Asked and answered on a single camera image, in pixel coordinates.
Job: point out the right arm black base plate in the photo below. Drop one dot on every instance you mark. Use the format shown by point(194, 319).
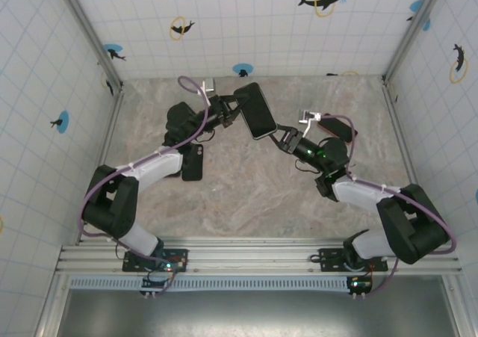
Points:
point(328, 260)

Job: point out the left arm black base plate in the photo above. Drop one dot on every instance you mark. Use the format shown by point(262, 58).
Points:
point(128, 266)

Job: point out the aluminium corner post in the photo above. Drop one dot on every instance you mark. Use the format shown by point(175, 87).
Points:
point(91, 34)
point(402, 53)

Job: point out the dark blue phone case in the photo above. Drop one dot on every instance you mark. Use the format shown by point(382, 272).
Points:
point(265, 105)

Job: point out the grey metal panel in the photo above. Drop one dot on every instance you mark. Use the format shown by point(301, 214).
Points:
point(261, 314)

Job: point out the aluminium table side rail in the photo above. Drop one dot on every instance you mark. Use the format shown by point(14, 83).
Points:
point(111, 128)
point(405, 146)

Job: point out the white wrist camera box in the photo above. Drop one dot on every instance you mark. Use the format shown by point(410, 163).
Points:
point(209, 85)
point(308, 116)

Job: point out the black phone case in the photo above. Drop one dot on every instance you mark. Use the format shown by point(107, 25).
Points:
point(192, 169)

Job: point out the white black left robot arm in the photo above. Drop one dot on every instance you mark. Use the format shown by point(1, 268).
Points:
point(160, 170)

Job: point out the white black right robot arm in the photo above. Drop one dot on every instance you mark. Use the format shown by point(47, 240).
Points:
point(358, 195)

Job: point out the aluminium rail frame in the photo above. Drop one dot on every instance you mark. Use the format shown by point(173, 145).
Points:
point(254, 256)

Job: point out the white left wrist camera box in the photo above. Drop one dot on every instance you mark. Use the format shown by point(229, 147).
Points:
point(209, 85)

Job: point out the dolphin blue circle sticker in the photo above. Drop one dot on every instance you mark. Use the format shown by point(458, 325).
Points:
point(112, 49)
point(62, 122)
point(416, 5)
point(242, 69)

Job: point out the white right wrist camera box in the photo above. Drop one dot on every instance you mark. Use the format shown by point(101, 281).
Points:
point(308, 116)

